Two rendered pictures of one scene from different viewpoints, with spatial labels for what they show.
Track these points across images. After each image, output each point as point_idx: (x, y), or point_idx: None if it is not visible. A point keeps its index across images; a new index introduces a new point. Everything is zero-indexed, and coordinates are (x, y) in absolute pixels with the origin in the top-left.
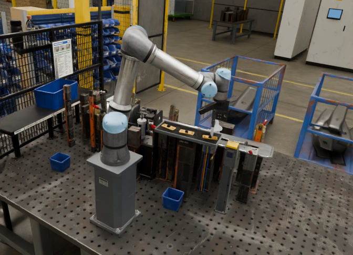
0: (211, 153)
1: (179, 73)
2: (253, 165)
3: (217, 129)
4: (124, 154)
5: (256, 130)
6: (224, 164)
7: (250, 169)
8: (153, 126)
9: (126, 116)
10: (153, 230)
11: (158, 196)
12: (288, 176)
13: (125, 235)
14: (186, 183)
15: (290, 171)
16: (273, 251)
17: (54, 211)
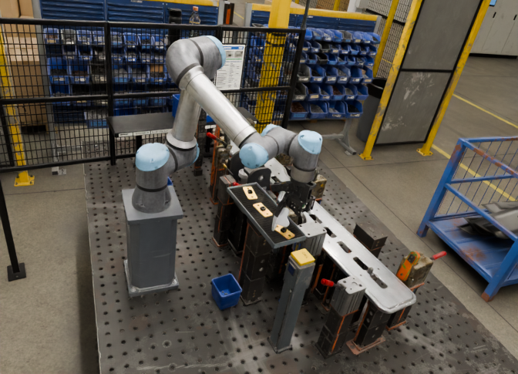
0: None
1: (216, 116)
2: (343, 307)
3: (281, 222)
4: (153, 200)
5: (405, 259)
6: (284, 279)
7: (338, 310)
8: (233, 184)
9: (166, 155)
10: (170, 314)
11: None
12: (448, 365)
13: (138, 300)
14: (248, 280)
15: (462, 360)
16: None
17: (108, 234)
